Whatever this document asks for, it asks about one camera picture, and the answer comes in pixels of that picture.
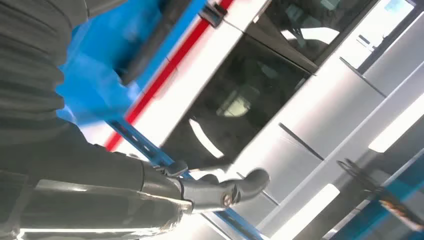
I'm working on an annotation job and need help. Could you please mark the blue metal shelf rack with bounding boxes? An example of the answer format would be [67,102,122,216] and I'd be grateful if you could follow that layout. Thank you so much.
[322,152,424,240]
[56,0,266,240]

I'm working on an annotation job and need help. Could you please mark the black wires with orange tag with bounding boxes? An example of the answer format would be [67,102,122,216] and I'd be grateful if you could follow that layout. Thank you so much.
[336,158,424,233]

